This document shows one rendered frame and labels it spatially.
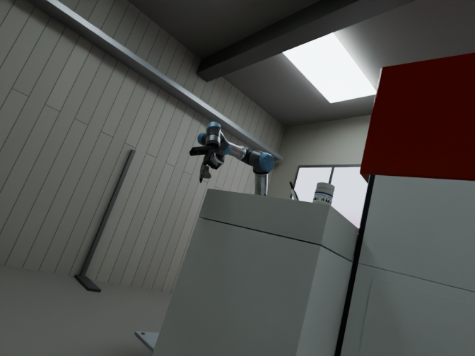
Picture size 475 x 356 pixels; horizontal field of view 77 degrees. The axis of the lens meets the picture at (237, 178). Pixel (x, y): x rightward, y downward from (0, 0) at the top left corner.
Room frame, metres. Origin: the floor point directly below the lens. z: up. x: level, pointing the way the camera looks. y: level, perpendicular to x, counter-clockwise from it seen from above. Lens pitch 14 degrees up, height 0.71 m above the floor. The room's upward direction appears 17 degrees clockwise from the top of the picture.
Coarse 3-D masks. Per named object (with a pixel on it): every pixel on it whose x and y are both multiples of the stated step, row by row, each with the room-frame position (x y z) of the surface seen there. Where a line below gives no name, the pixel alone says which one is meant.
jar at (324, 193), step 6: (318, 186) 1.11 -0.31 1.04; (324, 186) 1.09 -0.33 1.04; (330, 186) 1.09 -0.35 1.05; (318, 192) 1.10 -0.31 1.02; (324, 192) 1.09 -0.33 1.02; (330, 192) 1.09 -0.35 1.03; (318, 198) 1.10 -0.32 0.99; (324, 198) 1.09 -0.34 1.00; (330, 198) 1.09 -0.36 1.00; (330, 204) 1.10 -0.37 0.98
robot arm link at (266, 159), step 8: (256, 152) 1.85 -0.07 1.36; (264, 152) 1.83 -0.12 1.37; (248, 160) 1.88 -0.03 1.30; (256, 160) 1.83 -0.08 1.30; (264, 160) 1.79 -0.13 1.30; (272, 160) 1.84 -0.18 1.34; (256, 168) 1.86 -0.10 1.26; (264, 168) 1.82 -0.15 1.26; (272, 168) 1.86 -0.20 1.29; (256, 176) 1.92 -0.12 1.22; (264, 176) 1.90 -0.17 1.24; (256, 184) 1.95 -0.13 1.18; (264, 184) 1.94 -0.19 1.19; (256, 192) 1.99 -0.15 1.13; (264, 192) 1.97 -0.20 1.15
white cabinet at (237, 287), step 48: (192, 240) 1.43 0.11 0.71; (240, 240) 1.25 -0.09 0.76; (288, 240) 1.11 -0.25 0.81; (192, 288) 1.37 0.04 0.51; (240, 288) 1.21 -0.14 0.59; (288, 288) 1.08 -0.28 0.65; (336, 288) 1.20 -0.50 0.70; (192, 336) 1.31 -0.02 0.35; (240, 336) 1.17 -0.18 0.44; (288, 336) 1.05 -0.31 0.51; (336, 336) 1.28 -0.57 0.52
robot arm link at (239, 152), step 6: (198, 138) 1.66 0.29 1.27; (204, 138) 1.62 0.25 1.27; (204, 144) 1.64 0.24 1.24; (234, 144) 1.80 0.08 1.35; (234, 150) 1.79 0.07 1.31; (240, 150) 1.83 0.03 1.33; (246, 150) 1.86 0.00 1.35; (234, 156) 1.85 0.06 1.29; (240, 156) 1.86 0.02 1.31; (246, 156) 1.87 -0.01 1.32; (246, 162) 1.91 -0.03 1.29
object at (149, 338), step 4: (136, 332) 2.27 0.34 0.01; (140, 332) 2.29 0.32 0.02; (144, 332) 2.28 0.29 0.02; (148, 332) 2.34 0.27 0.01; (152, 332) 2.37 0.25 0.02; (140, 336) 2.22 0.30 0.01; (144, 336) 2.23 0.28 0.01; (148, 336) 2.26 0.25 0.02; (152, 336) 2.28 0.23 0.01; (156, 336) 2.31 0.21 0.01; (144, 340) 2.17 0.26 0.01; (148, 340) 2.18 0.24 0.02; (152, 340) 2.20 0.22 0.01; (156, 340) 2.23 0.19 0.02; (148, 344) 2.12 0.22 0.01; (152, 344) 2.14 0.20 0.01; (152, 348) 2.08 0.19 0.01
